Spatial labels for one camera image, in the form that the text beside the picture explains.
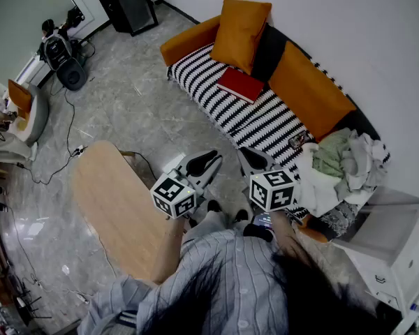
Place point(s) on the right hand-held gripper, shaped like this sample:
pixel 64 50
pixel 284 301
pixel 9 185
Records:
pixel 272 190

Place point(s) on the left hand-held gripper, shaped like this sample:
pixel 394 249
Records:
pixel 174 195

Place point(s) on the red book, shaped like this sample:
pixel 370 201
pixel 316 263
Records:
pixel 241 84

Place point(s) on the person's left forearm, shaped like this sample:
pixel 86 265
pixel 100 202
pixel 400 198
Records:
pixel 169 250

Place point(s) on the person's right forearm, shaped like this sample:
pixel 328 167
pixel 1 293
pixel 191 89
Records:
pixel 284 232

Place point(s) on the black shoe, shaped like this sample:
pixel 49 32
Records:
pixel 241 215
pixel 214 206

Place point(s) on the black and white striped blanket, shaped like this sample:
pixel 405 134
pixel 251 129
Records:
pixel 237 112

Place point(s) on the phone in patterned case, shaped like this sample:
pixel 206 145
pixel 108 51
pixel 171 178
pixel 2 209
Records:
pixel 298 140

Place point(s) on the light grey trousers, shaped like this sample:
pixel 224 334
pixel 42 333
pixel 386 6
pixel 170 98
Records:
pixel 206 223

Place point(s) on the black phone with lit screen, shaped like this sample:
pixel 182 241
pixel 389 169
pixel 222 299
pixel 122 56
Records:
pixel 263 219

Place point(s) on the black waist pouch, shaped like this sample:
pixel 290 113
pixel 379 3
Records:
pixel 257 232

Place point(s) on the green garment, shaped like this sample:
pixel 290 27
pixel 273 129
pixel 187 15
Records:
pixel 330 154

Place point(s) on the orange sofa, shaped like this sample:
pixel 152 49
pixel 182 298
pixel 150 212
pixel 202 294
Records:
pixel 310 89

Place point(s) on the oval wooden coffee table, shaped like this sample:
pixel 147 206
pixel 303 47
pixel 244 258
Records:
pixel 122 208

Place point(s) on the grey fuzzy blanket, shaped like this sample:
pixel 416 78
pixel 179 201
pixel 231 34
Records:
pixel 340 218

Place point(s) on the black cushion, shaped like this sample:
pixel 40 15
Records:
pixel 269 54

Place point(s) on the pile of white clothes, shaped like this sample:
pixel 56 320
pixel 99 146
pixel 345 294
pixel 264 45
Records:
pixel 359 166

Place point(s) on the striped grey shirt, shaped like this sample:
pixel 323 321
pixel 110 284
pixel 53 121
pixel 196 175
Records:
pixel 213 284

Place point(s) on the orange square cushion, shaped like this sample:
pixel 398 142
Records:
pixel 239 33

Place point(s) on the white power strip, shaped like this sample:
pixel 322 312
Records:
pixel 79 150
pixel 81 297

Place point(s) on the white bedside cabinet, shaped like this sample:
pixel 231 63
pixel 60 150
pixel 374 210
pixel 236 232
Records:
pixel 387 243

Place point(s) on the round black stool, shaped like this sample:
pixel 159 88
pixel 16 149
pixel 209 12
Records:
pixel 72 75

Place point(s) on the grey armchair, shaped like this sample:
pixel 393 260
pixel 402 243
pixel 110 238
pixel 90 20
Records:
pixel 35 117

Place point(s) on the black tall cabinet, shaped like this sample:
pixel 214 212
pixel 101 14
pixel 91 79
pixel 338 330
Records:
pixel 129 2

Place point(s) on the black and silver backpack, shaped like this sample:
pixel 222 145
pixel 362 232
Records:
pixel 56 52

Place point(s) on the small orange cushion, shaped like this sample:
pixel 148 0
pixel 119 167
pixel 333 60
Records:
pixel 20 98

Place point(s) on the white door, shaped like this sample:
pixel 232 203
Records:
pixel 87 2

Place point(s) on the black router with antennas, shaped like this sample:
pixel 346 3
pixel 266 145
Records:
pixel 29 305

